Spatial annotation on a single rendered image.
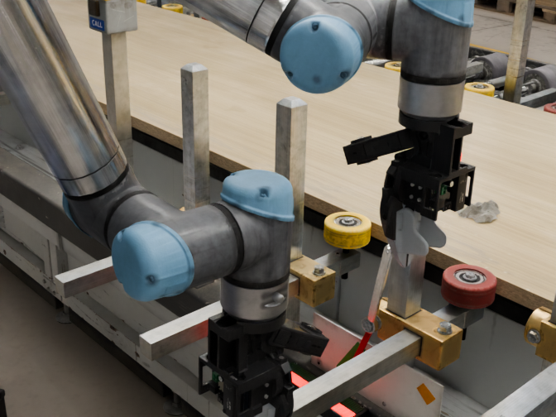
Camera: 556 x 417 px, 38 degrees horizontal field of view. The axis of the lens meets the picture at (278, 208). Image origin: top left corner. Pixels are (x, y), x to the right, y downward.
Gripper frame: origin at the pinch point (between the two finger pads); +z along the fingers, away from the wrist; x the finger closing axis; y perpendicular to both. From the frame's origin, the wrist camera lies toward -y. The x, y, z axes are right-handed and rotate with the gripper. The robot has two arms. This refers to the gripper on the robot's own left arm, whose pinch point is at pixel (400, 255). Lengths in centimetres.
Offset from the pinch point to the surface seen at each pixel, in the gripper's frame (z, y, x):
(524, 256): 10.6, 0.6, 31.0
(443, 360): 17.0, 4.3, 6.3
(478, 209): 9.5, -13.5, 38.6
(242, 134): 11, -72, 34
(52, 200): 31, -108, 5
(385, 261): 1.8, -2.4, -0.2
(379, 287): 7.2, -4.2, 1.3
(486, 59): 15, -89, 153
